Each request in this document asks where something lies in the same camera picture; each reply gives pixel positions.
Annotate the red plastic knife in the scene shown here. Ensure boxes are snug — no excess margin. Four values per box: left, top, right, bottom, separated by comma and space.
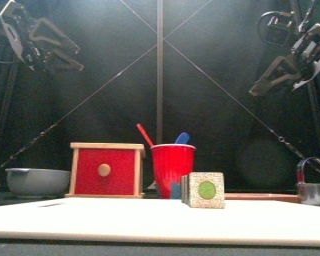
136, 123, 156, 148

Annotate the toy sushi roll piece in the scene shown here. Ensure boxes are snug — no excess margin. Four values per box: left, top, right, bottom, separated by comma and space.
187, 171, 227, 210

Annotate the blue plastic utensil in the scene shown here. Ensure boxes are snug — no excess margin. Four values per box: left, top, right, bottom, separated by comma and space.
173, 131, 192, 145

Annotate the wooden box with red panel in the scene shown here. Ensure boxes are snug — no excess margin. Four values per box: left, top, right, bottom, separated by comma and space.
65, 142, 147, 199

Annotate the grey bowl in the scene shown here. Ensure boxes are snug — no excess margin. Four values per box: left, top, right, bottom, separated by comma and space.
4, 167, 72, 198

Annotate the red plastic cup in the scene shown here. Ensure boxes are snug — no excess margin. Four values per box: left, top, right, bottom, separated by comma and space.
149, 143, 198, 200

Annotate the pink plastic tray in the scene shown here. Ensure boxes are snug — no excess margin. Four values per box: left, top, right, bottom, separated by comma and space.
223, 192, 302, 204

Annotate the white cutting board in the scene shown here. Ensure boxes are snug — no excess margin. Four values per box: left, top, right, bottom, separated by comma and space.
0, 197, 320, 249

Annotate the thin diagonal frame wire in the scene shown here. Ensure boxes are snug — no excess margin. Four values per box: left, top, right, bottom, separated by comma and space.
0, 0, 215, 177
117, 0, 320, 179

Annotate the small metal pot with handle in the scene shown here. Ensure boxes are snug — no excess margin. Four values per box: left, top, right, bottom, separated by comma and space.
295, 156, 320, 207

